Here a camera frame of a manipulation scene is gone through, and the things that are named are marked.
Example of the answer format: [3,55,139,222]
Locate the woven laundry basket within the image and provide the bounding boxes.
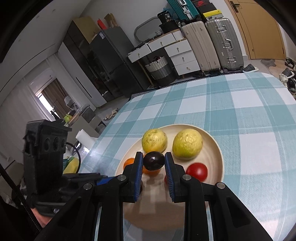
[145,57,176,87]

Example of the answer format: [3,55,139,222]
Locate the cream round plate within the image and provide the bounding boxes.
[123,124,224,231]

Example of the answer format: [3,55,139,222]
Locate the black refrigerator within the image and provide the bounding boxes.
[90,27,150,98]

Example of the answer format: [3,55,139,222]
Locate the teal checked tablecloth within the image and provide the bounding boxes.
[80,72,295,240]

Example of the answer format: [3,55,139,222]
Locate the white drawer desk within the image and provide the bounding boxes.
[128,29,201,76]

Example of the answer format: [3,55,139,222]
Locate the orange tangerine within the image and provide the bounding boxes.
[142,166,161,177]
[123,158,134,169]

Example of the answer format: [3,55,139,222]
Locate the white paper towel roll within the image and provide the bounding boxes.
[76,130,97,150]

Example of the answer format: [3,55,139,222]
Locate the wooden door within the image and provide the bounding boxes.
[225,0,286,60]

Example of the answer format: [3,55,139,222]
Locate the dark glass cabinet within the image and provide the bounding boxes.
[59,16,106,108]

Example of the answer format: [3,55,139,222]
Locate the teal suitcase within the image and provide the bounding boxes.
[167,0,200,21]

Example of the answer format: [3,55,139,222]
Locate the oval grey mirror frame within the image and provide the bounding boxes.
[133,16,163,43]

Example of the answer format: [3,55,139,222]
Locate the stacked shoe boxes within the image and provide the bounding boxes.
[192,0,224,23]

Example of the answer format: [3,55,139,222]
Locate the red tomato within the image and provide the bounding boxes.
[186,163,208,182]
[164,176,168,186]

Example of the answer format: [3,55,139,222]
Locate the beige hard suitcase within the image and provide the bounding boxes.
[182,21,221,72]

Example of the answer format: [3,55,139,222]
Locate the silver aluminium suitcase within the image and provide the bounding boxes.
[205,18,244,73]

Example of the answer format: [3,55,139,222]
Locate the dark plum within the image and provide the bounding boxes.
[143,151,165,171]

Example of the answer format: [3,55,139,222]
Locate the person's left hand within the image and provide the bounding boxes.
[31,208,52,228]

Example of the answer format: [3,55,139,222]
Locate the yellow guava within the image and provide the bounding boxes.
[172,128,203,160]
[142,128,168,153]

